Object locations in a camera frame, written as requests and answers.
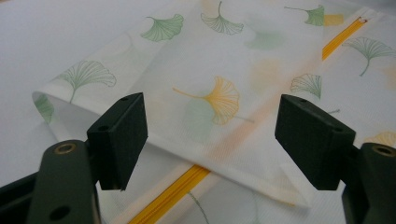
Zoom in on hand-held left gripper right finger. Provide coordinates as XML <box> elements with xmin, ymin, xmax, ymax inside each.
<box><xmin>275</xmin><ymin>93</ymin><xmax>357</xmax><ymax>191</ymax></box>

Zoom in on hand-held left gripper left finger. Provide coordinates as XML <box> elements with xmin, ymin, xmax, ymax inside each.
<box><xmin>86</xmin><ymin>91</ymin><xmax>149</xmax><ymax>191</ymax></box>

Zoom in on white leaf-print mesh laundry bag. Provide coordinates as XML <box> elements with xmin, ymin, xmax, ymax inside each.
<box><xmin>32</xmin><ymin>0</ymin><xmax>396</xmax><ymax>224</ymax></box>

